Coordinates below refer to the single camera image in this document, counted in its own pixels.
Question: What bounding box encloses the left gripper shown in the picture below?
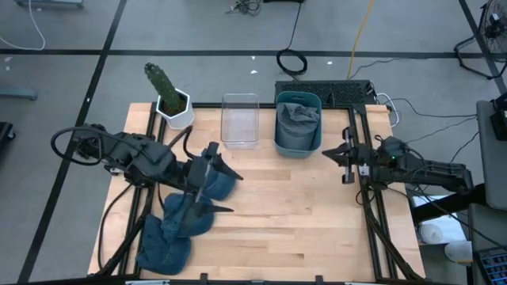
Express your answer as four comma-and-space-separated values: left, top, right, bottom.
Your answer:
185, 141, 244, 223

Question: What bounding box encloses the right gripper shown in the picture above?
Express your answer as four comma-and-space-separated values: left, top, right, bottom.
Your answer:
322, 126, 376, 185

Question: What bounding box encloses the teal plastic bin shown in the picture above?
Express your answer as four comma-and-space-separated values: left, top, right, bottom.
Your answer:
274, 90, 322, 160

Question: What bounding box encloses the black perforated computer case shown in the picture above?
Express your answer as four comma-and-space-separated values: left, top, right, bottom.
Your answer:
274, 79, 375, 107

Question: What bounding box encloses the clear plastic bin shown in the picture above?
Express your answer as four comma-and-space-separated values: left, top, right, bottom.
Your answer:
219, 93, 261, 150

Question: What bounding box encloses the white hexagonal plant pot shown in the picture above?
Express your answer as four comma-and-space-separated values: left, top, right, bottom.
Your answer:
155, 87, 196, 131

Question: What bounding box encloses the green cactus plant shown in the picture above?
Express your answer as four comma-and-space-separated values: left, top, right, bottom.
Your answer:
143, 62, 187, 116

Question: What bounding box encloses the white paper roll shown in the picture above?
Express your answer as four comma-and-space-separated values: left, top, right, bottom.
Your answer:
444, 240, 473, 264
418, 222, 445, 245

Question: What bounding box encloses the black device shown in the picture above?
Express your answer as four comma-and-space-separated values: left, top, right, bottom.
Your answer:
490, 93, 507, 143

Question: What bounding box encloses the blue parts organizer tray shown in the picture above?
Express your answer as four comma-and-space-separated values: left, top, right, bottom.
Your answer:
475, 247, 507, 285

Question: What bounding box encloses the black floor fan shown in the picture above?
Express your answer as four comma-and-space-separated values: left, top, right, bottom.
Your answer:
453, 0, 507, 80

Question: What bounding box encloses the black floor object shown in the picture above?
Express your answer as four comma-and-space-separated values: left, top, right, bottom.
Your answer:
0, 121, 17, 143

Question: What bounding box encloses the grey flat base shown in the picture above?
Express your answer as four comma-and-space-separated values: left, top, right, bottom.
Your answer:
0, 86, 39, 101

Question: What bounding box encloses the grey cart base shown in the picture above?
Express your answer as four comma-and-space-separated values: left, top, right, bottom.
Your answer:
13, 0, 85, 9

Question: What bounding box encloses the black aluminium table frame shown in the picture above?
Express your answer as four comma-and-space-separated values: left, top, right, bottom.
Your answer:
93, 101, 427, 283

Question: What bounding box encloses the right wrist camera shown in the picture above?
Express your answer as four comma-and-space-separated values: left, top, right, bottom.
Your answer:
378, 136, 408, 160

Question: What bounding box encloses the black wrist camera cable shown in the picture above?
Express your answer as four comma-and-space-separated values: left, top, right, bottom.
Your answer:
168, 125, 195, 159

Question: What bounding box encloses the yellow cable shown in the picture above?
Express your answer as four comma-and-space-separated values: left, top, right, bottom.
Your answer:
346, 0, 375, 81

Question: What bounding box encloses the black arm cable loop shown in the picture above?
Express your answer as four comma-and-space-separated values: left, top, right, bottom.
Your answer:
50, 125, 106, 166

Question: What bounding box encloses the black cable bundle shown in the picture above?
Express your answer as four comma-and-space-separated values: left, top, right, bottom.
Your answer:
225, 0, 263, 17

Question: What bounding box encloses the white floor cable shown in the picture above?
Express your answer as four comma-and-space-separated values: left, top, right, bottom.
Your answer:
0, 0, 47, 51

